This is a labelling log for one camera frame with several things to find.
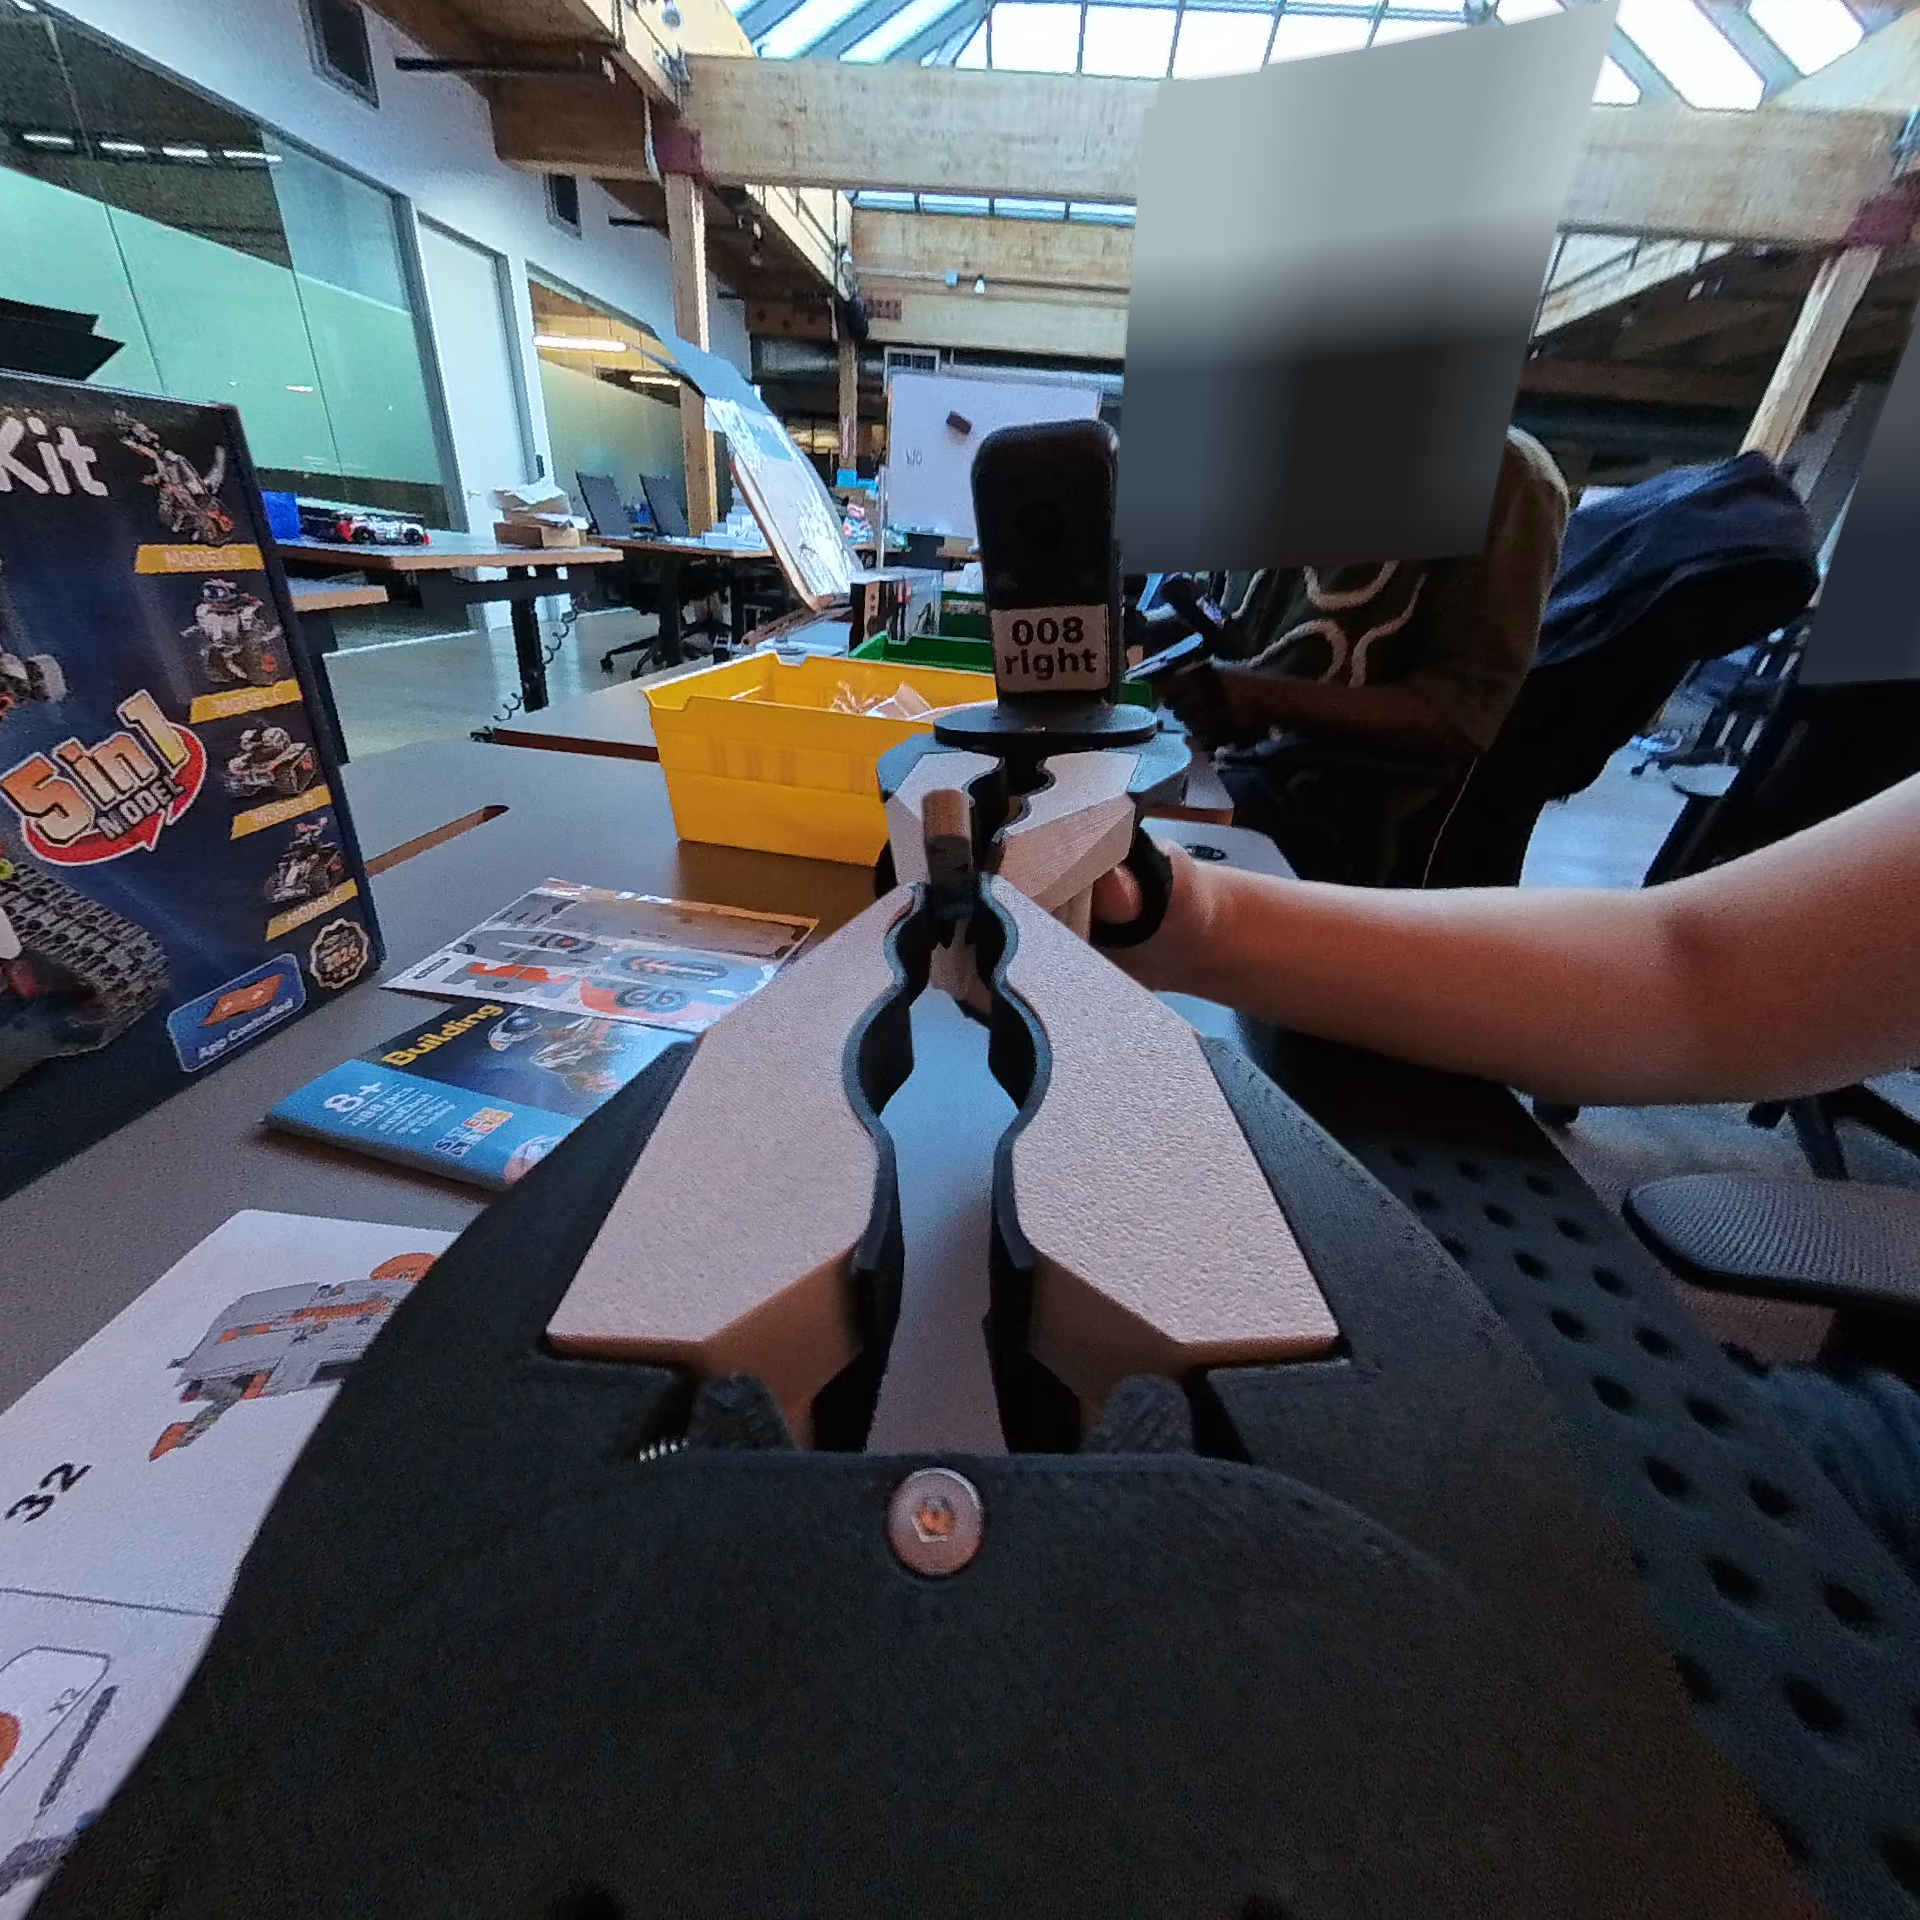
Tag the dark blue cloth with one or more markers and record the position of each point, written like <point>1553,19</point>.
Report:
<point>1665,600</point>

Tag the open instruction booklet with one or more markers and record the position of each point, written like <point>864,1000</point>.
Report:
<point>150,1424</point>

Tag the yellow plastic bin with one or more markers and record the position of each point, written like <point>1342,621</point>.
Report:
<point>750,764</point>

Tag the black perforated panel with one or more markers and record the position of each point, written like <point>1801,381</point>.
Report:
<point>1650,1424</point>

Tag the whiteboard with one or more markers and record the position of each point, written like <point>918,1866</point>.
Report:
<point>944,452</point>

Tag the background wooden desk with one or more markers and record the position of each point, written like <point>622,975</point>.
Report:
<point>451,551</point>

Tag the grey desk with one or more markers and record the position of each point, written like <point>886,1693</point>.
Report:
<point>225,1200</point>

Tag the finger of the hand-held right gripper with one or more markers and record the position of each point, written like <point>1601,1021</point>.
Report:
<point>1072,826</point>
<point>908,832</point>

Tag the small toy cars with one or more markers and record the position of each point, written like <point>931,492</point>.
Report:
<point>368,530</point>

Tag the green plastic bin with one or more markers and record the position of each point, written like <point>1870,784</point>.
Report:
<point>931,652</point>

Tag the person's right forearm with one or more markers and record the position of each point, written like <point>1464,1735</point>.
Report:
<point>1500,975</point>

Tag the dark grey technic beam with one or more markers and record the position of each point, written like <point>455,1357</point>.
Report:
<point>954,909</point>

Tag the blue robot kit box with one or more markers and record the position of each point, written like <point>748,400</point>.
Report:
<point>150,750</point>

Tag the blue robot kit manual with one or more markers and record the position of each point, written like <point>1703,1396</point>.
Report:
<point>451,1102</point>

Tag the black padded armrest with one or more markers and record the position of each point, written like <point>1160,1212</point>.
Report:
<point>1785,1230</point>

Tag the orange white booklet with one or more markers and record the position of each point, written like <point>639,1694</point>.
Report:
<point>600,944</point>

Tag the black angular board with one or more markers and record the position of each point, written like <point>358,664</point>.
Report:
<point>44,342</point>

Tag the white poster board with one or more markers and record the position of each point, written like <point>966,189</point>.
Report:
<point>787,510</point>

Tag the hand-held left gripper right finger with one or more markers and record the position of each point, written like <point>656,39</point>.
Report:
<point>1155,1186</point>

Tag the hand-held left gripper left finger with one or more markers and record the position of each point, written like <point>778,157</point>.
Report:
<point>734,1200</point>

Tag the person's right hand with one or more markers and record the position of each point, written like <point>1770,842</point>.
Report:
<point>1194,931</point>

